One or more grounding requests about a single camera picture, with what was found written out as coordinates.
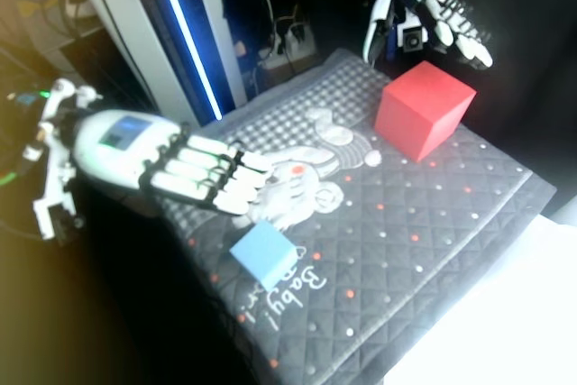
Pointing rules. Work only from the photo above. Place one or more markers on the white tower with blue light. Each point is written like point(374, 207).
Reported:
point(135, 42)

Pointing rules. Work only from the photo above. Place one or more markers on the grey quilt with bear print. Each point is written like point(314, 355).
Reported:
point(383, 231)

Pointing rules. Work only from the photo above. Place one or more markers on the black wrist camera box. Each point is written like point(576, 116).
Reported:
point(413, 40)

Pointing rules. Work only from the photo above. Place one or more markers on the blue cube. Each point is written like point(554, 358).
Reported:
point(266, 252)

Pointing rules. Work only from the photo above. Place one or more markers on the red cube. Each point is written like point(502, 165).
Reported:
point(419, 105)

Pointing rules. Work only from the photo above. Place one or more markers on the white power strip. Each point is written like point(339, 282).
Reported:
point(298, 42)

